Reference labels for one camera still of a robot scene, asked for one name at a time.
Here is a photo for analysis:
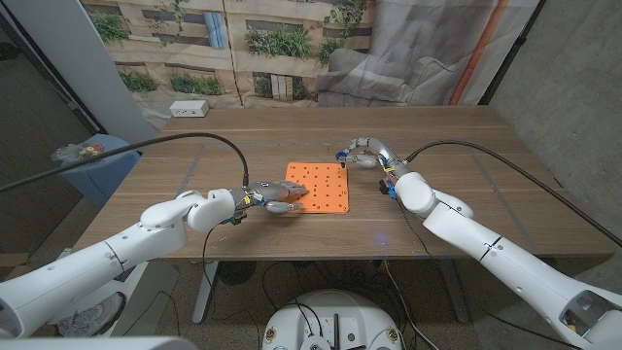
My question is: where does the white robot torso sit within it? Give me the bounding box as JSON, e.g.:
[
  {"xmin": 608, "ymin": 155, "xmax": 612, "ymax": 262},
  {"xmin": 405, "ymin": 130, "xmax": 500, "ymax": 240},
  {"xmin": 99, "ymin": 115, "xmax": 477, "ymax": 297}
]
[{"xmin": 260, "ymin": 289, "xmax": 403, "ymax": 350}]

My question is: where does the printed fabric backdrop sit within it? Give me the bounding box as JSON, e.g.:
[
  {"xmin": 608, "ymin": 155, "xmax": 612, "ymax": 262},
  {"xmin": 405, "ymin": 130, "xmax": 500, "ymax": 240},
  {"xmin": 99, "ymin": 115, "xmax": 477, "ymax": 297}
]
[{"xmin": 80, "ymin": 0, "xmax": 541, "ymax": 130}]

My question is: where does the white table leg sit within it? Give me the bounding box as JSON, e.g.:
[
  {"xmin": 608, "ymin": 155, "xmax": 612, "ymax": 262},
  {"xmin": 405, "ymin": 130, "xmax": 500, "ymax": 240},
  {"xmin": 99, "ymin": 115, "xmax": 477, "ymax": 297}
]
[
  {"xmin": 436, "ymin": 259, "xmax": 470, "ymax": 325},
  {"xmin": 191, "ymin": 261, "xmax": 220, "ymax": 325}
]

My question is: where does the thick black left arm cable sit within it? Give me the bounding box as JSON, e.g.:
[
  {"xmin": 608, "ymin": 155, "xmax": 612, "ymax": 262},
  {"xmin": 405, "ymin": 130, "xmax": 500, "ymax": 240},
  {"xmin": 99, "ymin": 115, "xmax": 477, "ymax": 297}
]
[{"xmin": 0, "ymin": 131, "xmax": 251, "ymax": 192}]

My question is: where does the white floor cable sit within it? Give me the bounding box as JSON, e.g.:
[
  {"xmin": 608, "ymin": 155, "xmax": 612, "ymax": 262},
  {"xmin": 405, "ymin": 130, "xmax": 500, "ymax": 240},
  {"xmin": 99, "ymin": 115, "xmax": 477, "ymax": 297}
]
[{"xmin": 383, "ymin": 261, "xmax": 429, "ymax": 350}]

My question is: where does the black round floor base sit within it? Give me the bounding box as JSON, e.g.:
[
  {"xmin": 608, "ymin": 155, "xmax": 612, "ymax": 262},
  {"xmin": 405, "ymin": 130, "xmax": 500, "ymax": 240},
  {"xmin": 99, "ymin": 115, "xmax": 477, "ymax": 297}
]
[{"xmin": 217, "ymin": 261, "xmax": 258, "ymax": 286}]

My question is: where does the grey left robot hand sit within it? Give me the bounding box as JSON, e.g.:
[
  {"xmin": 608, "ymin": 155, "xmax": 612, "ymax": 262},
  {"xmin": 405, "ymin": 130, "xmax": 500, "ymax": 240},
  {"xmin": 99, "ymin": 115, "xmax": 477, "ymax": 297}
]
[{"xmin": 230, "ymin": 180, "xmax": 311, "ymax": 227}]

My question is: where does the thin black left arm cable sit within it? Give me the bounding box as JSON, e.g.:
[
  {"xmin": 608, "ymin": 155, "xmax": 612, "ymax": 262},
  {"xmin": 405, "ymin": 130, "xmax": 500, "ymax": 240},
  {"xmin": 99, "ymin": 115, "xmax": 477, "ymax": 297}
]
[{"xmin": 202, "ymin": 226, "xmax": 261, "ymax": 350}]

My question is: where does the blue round stool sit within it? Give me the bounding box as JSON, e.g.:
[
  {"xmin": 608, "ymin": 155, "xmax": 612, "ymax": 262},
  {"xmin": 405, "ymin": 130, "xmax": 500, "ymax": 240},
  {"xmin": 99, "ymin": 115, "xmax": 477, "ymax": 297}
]
[{"xmin": 56, "ymin": 133, "xmax": 141, "ymax": 210}]

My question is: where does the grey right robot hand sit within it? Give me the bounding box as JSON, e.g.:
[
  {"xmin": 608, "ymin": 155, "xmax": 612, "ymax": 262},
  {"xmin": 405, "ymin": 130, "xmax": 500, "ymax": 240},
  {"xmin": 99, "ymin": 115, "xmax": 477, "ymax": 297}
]
[{"xmin": 334, "ymin": 136, "xmax": 413, "ymax": 195}]

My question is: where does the black backdrop stand pole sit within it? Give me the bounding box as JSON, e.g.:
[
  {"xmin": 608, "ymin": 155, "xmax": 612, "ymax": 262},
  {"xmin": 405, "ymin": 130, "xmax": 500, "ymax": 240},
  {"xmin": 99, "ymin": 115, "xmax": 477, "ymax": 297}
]
[{"xmin": 478, "ymin": 0, "xmax": 548, "ymax": 106}]

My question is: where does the white robot head rim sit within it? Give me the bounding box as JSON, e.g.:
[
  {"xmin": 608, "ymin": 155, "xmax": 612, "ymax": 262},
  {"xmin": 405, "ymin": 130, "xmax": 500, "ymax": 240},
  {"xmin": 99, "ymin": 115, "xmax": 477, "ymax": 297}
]
[{"xmin": 0, "ymin": 336, "xmax": 198, "ymax": 350}]

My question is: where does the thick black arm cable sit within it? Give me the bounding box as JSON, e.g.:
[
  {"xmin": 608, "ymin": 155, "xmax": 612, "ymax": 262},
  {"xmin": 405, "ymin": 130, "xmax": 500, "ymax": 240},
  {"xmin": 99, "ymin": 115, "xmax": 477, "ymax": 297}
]
[
  {"xmin": 0, "ymin": 131, "xmax": 251, "ymax": 192},
  {"xmin": 405, "ymin": 139, "xmax": 622, "ymax": 248}
]

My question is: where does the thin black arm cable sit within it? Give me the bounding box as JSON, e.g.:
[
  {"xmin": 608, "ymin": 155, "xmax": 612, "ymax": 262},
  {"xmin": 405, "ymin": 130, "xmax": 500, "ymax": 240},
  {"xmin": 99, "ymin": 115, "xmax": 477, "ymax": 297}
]
[
  {"xmin": 202, "ymin": 226, "xmax": 261, "ymax": 350},
  {"xmin": 396, "ymin": 198, "xmax": 570, "ymax": 350}
]

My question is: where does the clear bag of colourful toys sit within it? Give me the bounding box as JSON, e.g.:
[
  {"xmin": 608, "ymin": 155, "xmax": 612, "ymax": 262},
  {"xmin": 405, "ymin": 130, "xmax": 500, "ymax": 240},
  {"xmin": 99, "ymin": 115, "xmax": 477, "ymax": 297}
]
[{"xmin": 50, "ymin": 142, "xmax": 106, "ymax": 165}]

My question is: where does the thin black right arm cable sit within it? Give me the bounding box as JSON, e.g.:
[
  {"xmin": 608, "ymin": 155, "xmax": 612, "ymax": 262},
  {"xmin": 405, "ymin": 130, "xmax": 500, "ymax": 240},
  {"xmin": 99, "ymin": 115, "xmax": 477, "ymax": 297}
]
[{"xmin": 396, "ymin": 198, "xmax": 570, "ymax": 350}]

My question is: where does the orange peg board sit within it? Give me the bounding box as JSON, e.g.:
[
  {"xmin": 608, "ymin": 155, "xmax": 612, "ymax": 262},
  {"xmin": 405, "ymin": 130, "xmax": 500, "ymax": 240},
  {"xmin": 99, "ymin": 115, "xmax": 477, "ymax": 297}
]
[{"xmin": 284, "ymin": 161, "xmax": 350, "ymax": 215}]

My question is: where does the grey sneaker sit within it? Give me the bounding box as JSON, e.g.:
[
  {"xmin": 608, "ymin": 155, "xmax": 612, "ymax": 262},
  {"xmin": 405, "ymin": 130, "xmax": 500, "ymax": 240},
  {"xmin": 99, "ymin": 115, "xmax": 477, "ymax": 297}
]
[{"xmin": 55, "ymin": 291, "xmax": 126, "ymax": 338}]

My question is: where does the white power strip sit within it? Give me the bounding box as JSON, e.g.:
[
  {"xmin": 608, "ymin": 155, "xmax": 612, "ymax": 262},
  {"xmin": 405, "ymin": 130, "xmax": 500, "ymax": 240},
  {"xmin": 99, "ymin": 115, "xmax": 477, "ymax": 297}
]
[{"xmin": 168, "ymin": 99, "xmax": 210, "ymax": 119}]

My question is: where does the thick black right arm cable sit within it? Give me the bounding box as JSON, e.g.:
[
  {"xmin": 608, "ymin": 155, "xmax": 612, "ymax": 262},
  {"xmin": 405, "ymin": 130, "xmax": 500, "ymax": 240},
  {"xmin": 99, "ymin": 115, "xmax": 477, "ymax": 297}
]
[{"xmin": 405, "ymin": 139, "xmax": 622, "ymax": 248}]

